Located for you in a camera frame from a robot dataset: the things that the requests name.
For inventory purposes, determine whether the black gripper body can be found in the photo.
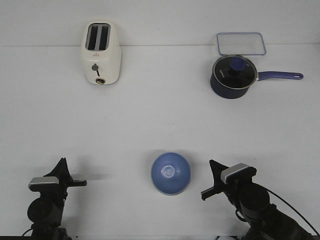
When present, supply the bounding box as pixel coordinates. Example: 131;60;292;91
200;174;255;208
40;180;87;203

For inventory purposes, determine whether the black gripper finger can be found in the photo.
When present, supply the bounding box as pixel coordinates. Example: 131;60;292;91
209;159;229;187
44;157;74;181

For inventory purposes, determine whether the blue bowl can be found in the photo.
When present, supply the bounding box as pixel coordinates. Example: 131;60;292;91
150;152;191;196

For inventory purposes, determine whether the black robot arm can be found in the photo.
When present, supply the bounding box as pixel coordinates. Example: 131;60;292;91
27;157;87;240
201;159;313;240

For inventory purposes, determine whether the dark blue saucepan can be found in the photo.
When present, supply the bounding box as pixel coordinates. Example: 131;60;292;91
210;69;304;99

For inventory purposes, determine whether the glass pot lid blue knob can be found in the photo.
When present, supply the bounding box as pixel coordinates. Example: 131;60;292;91
212;55;258;90

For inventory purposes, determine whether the white two-slot toaster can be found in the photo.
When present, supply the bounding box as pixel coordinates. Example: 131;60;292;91
80;19;122;85

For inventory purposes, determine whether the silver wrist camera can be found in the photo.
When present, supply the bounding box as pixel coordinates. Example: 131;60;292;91
220;163;257;184
28;176;60;192

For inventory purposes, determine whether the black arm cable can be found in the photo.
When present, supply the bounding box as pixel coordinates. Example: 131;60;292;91
264;188;320;237

